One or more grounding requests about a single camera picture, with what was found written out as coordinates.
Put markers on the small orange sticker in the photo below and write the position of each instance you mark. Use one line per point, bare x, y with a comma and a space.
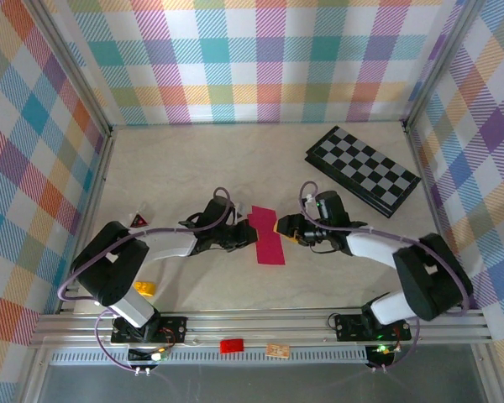
277, 350

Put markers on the aluminium side rail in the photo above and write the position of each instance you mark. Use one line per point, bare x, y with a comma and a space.
89, 210

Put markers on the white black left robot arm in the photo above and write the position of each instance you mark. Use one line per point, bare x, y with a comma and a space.
109, 264

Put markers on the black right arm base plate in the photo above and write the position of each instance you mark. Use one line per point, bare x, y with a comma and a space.
348, 327

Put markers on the aluminium mounting rail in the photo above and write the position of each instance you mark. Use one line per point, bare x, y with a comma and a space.
256, 325

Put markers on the pink square paper sheet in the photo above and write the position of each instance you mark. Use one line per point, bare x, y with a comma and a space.
271, 252

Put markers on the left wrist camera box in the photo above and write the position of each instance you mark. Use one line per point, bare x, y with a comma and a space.
241, 210

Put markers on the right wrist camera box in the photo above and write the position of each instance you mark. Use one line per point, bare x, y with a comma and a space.
309, 201

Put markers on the small black circuit board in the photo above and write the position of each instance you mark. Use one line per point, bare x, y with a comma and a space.
380, 350
157, 356

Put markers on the yellow toy brick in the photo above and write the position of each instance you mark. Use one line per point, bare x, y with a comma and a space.
145, 288

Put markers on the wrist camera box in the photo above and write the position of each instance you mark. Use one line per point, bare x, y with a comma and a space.
309, 201
241, 210

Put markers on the aluminium frame post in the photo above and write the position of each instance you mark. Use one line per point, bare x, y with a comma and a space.
440, 63
72, 63

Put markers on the red rectangular label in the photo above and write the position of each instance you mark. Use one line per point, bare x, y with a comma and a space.
232, 346

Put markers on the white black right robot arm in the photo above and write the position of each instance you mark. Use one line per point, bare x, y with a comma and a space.
432, 277

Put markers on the black grey folding chessboard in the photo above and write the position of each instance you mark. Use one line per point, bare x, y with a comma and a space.
361, 168

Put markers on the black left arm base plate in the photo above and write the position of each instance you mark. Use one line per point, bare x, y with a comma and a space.
174, 329

